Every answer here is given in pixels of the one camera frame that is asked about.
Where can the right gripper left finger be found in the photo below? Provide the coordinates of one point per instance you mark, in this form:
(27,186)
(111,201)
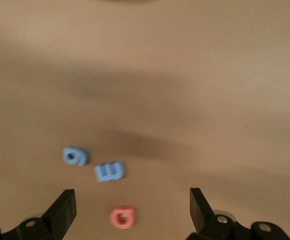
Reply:
(64,210)

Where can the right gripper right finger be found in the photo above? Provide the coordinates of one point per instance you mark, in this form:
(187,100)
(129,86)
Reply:
(201,215)

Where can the blue foam letter m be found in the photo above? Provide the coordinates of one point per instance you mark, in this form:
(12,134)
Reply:
(102,173)

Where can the red round foam letter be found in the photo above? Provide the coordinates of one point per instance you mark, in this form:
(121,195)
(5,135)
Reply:
(116,220)

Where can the blue foam letter g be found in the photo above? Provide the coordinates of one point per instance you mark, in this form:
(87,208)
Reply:
(80,160)

